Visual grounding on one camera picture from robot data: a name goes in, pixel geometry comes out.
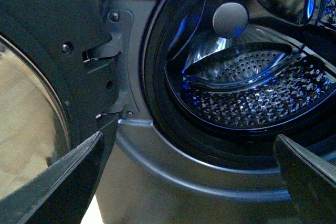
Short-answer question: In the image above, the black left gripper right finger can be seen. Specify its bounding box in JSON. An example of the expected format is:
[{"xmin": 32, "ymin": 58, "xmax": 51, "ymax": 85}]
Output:
[{"xmin": 274, "ymin": 134, "xmax": 335, "ymax": 223}]

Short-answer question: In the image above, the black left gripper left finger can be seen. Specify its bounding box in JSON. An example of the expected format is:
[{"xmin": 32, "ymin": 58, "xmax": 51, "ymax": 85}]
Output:
[{"xmin": 1, "ymin": 132, "xmax": 103, "ymax": 223}]

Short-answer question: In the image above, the washing machine glass door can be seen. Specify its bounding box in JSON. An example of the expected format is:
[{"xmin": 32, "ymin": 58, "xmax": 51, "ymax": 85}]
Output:
[{"xmin": 1, "ymin": 0, "xmax": 118, "ymax": 197}]

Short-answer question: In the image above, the dark grey washing machine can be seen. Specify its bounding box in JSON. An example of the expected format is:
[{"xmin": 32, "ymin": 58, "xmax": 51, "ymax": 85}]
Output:
[{"xmin": 96, "ymin": 0, "xmax": 335, "ymax": 223}]

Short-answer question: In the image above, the steel washing machine drum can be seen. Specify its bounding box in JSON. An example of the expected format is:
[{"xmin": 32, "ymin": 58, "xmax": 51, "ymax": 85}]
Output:
[{"xmin": 166, "ymin": 0, "xmax": 335, "ymax": 131}]

